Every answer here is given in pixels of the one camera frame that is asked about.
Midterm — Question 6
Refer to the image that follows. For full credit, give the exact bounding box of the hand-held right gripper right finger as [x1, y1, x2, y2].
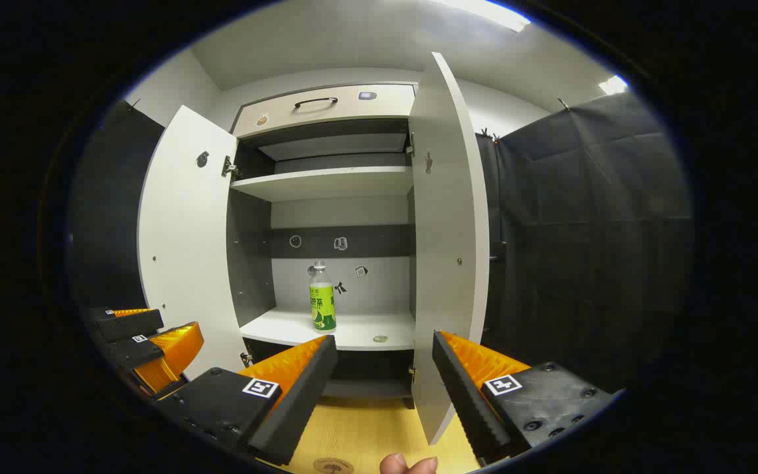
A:
[432, 330, 618, 467]

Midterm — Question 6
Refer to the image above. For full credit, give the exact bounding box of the green label bottle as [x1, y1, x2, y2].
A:
[309, 261, 338, 332]

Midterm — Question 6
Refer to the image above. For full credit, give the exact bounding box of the white cabinet door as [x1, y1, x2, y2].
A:
[409, 51, 490, 446]
[137, 105, 248, 381]

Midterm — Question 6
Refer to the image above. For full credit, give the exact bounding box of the long ceiling light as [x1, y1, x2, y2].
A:
[432, 0, 531, 32]

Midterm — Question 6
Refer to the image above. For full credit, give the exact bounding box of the beige cabinet drawer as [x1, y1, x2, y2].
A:
[233, 84, 417, 138]

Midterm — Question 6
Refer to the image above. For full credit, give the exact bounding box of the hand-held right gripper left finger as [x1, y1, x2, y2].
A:
[154, 334, 339, 466]

